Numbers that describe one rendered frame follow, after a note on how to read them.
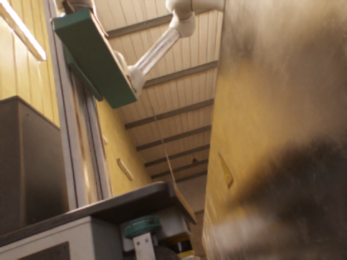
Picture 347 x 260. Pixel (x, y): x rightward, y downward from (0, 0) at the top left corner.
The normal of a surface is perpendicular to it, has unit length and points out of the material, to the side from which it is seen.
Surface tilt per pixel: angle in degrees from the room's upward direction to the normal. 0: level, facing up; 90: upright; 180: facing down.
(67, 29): 180
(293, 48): 90
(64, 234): 90
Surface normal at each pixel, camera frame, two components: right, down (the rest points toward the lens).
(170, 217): -0.18, -0.42
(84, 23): 0.27, 0.85
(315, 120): -0.96, 0.29
